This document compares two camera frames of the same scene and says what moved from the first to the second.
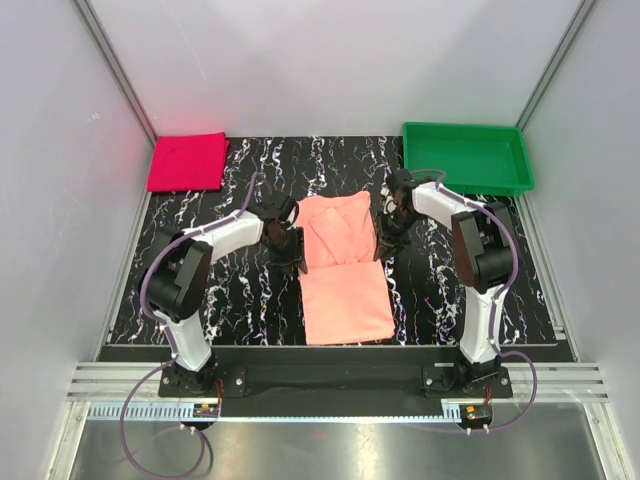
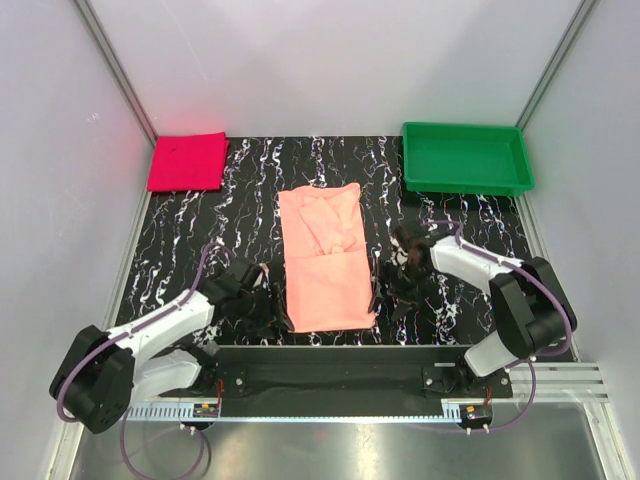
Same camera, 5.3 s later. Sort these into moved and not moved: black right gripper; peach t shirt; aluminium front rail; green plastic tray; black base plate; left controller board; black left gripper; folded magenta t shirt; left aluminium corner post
Moved: black right gripper; black left gripper; peach t shirt
Not moved: aluminium front rail; folded magenta t shirt; left controller board; left aluminium corner post; green plastic tray; black base plate
